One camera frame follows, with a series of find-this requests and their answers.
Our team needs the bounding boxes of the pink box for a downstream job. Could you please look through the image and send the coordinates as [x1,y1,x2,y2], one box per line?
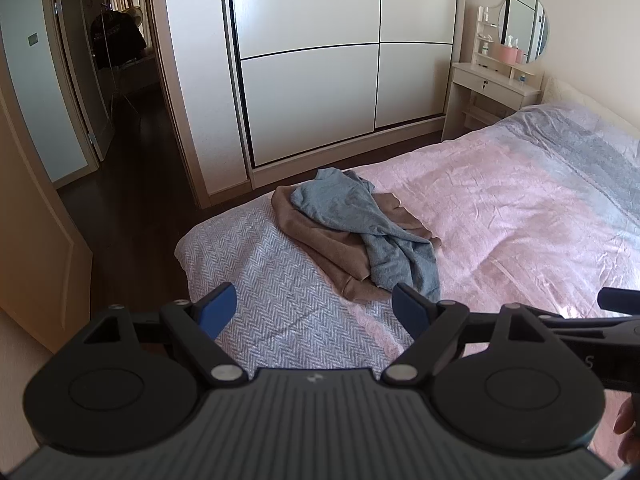
[491,42,524,65]

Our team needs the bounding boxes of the small white shelf unit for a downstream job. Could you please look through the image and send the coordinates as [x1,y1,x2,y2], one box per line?
[470,5,502,69]

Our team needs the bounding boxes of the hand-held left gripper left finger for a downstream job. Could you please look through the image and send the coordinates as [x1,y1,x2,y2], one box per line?
[82,282,251,388]

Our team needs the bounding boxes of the white sliding-door wardrobe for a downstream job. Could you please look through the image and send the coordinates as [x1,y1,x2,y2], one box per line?
[145,0,468,208]

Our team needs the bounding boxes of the cream padded headboard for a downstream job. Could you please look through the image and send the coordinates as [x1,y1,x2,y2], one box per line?
[542,75,640,133]

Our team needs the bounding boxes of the grey-blue garment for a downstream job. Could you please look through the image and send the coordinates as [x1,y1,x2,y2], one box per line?
[290,167,442,303]

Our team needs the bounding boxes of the person's right hand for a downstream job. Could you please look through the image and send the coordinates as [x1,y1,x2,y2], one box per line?
[612,395,640,465]

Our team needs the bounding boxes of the dark hanging clothes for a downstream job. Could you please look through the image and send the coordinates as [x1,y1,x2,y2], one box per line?
[90,10,149,70]

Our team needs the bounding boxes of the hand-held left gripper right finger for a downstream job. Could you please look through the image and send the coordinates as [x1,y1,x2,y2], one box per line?
[382,282,551,388]

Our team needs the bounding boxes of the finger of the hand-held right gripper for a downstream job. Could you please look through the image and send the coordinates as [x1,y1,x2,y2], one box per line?
[598,287,640,315]

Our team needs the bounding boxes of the pink and grey bedspread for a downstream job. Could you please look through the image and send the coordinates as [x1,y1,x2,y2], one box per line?
[175,100,640,391]

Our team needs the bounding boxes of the brown garment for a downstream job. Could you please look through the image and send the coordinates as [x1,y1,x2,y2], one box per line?
[271,185,443,303]

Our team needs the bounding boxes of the white frosted-glass door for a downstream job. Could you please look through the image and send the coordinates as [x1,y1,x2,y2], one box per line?
[0,0,117,188]

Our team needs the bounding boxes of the cream dressing table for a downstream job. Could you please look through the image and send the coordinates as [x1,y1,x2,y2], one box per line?
[441,62,544,143]

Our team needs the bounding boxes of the beige wooden door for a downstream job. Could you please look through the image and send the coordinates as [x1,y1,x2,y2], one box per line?
[0,50,94,356]

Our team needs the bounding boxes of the round mirror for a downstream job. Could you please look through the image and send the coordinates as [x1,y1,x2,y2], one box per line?
[499,0,550,65]

